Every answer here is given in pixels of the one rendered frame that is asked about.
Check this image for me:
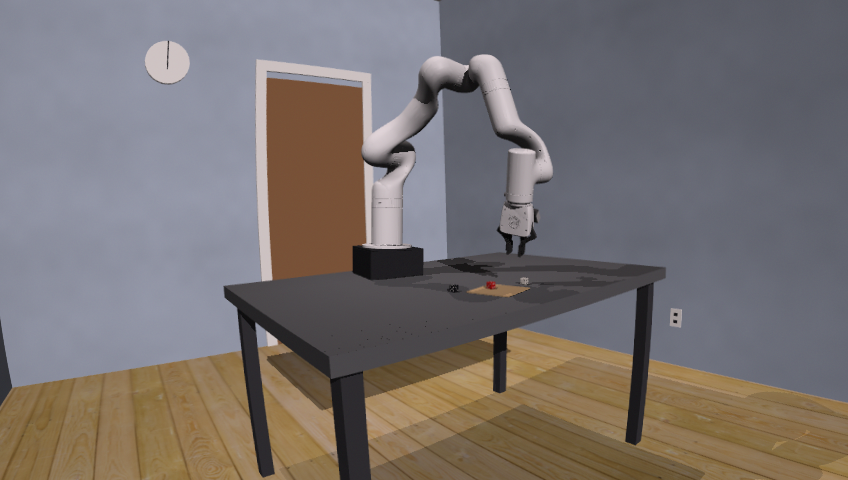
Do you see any tan mat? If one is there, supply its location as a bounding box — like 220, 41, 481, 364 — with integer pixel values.
466, 284, 530, 298

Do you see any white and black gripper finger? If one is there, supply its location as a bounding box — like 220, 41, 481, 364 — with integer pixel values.
497, 227, 513, 254
518, 226, 537, 257

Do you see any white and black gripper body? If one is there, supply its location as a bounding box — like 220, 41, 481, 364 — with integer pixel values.
500, 201, 534, 237

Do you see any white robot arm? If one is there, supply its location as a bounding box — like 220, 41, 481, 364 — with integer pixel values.
361, 55, 553, 249

